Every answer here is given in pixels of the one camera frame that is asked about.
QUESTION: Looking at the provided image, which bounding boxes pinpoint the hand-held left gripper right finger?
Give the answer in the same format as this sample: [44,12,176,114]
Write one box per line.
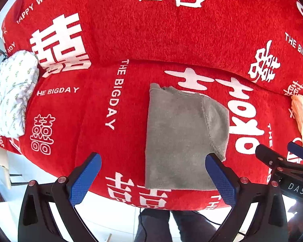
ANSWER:
[205,153,289,242]

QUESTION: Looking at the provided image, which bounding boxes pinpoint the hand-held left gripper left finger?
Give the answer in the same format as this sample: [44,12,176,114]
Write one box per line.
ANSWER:
[18,152,102,242]

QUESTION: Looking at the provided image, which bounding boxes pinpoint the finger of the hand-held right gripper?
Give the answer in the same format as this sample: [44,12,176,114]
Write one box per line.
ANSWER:
[287,142,303,162]
[255,144,303,172]

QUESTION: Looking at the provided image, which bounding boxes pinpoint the grey sweater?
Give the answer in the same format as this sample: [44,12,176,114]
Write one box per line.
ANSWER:
[144,83,230,191]

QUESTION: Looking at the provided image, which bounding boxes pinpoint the peach cloth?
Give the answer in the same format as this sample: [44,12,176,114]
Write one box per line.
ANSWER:
[291,94,303,148]

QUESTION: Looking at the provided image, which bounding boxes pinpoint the person's dark pants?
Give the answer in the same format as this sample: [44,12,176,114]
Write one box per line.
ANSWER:
[134,208,218,242]

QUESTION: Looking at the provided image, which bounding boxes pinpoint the white furniture panel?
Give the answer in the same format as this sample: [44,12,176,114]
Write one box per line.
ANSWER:
[0,139,13,189]

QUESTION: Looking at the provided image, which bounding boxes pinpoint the white patterned cloth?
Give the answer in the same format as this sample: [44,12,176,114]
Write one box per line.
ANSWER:
[0,50,40,139]

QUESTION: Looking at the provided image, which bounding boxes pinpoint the red printed blanket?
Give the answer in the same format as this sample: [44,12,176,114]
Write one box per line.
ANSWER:
[0,0,303,211]

